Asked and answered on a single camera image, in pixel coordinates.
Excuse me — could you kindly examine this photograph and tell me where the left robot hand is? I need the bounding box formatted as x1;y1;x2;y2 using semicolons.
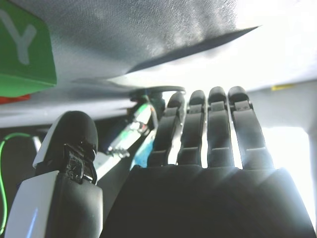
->
4;85;317;238

